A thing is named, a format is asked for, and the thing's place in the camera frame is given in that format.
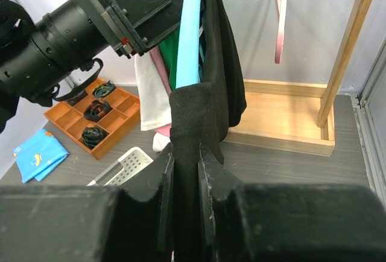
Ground blue folded cloth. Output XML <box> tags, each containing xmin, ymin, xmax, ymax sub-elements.
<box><xmin>13</xmin><ymin>129</ymin><xmax>69</xmax><ymax>184</ymax></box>

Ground light blue metal-hook hanger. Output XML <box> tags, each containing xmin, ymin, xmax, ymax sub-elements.
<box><xmin>176</xmin><ymin>0</ymin><xmax>201</xmax><ymax>88</ymax></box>

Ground white t shirt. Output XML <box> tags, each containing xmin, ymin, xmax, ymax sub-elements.
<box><xmin>134</xmin><ymin>53</ymin><xmax>171</xmax><ymax>152</ymax></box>

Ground green t shirt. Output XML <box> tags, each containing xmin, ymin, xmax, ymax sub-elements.
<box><xmin>156</xmin><ymin>0</ymin><xmax>189</xmax><ymax>91</ymax></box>

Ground wooden clothes rack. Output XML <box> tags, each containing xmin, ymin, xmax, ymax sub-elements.
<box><xmin>226</xmin><ymin>0</ymin><xmax>372</xmax><ymax>157</ymax></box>

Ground pink t shirt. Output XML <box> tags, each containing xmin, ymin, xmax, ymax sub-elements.
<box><xmin>150</xmin><ymin>46</ymin><xmax>171</xmax><ymax>137</ymax></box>

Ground orange wooden compartment tray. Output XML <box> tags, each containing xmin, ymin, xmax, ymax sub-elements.
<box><xmin>45</xmin><ymin>78</ymin><xmax>140</xmax><ymax>160</ymax></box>

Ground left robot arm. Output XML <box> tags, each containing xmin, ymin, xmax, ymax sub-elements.
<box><xmin>1</xmin><ymin>0</ymin><xmax>183</xmax><ymax>126</ymax></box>

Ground white plastic basket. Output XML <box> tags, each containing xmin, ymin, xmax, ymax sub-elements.
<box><xmin>87</xmin><ymin>147</ymin><xmax>153</xmax><ymax>186</ymax></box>

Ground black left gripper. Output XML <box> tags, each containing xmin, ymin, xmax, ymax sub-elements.
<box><xmin>73</xmin><ymin>0</ymin><xmax>183</xmax><ymax>58</ymax></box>

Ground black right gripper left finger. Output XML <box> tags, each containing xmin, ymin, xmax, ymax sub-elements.
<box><xmin>1</xmin><ymin>145</ymin><xmax>174</xmax><ymax>261</ymax></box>

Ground black t shirt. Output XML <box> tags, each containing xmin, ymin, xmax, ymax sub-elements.
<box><xmin>169</xmin><ymin>0</ymin><xmax>247</xmax><ymax>261</ymax></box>

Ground dark rolled sock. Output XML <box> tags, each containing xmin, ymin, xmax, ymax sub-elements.
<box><xmin>92</xmin><ymin>80</ymin><xmax>116</xmax><ymax>99</ymax></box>
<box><xmin>83</xmin><ymin>100</ymin><xmax>113</xmax><ymax>123</ymax></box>
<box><xmin>81</xmin><ymin>126</ymin><xmax>109</xmax><ymax>150</ymax></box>
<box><xmin>65</xmin><ymin>90</ymin><xmax>88</xmax><ymax>106</ymax></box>

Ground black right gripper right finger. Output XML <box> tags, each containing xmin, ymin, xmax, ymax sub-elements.
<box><xmin>198</xmin><ymin>145</ymin><xmax>385</xmax><ymax>261</ymax></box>

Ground pink plastic hanger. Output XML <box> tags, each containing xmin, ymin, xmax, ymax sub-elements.
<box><xmin>274</xmin><ymin>0</ymin><xmax>287</xmax><ymax>64</ymax></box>

